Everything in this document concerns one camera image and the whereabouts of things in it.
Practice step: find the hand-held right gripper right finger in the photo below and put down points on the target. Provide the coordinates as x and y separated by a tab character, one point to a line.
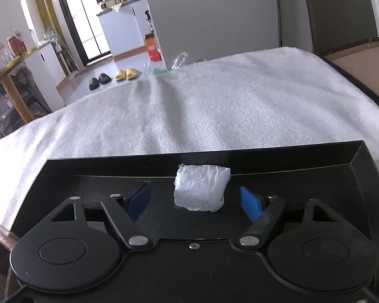
251	203

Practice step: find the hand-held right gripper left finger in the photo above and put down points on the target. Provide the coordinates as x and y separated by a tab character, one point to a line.
139	200

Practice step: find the clear plastic wrap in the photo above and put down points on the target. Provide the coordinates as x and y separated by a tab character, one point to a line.
200	186

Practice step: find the black tray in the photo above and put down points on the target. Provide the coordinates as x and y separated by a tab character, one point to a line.
303	176

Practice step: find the white fleece blanket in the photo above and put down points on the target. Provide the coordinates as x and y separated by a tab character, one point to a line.
208	107

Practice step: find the black slipper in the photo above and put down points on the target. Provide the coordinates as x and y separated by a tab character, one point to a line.
105	78
94	83

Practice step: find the yellow slipper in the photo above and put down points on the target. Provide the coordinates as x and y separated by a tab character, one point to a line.
132	74
120	75

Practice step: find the plastic bag with green contents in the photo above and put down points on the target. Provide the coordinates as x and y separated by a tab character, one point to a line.
154	69

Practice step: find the clear plastic bag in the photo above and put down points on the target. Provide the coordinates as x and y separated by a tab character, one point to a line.
179	60

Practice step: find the orange carton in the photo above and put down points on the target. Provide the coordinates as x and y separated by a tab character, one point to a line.
153	49

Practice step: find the white low cabinet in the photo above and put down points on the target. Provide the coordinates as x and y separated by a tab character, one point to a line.
49	69

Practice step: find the round gold-rimmed table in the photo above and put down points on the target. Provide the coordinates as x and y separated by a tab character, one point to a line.
15	97

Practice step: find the clutter pile under table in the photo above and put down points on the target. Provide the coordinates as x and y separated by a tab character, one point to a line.
0	113

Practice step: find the white kitchen counter cabinet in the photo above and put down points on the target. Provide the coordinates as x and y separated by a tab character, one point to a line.
123	31

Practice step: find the white spray bottle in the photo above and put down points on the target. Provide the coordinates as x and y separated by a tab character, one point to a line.
149	22

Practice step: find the dark-framed glass door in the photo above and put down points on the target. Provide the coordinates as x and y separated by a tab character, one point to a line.
82	15

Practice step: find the red canister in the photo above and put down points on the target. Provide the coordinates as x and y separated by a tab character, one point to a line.
15	44

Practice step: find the glass jar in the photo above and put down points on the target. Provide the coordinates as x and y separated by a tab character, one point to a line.
2	53

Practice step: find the dark upholstered panel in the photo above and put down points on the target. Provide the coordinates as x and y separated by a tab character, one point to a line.
338	9

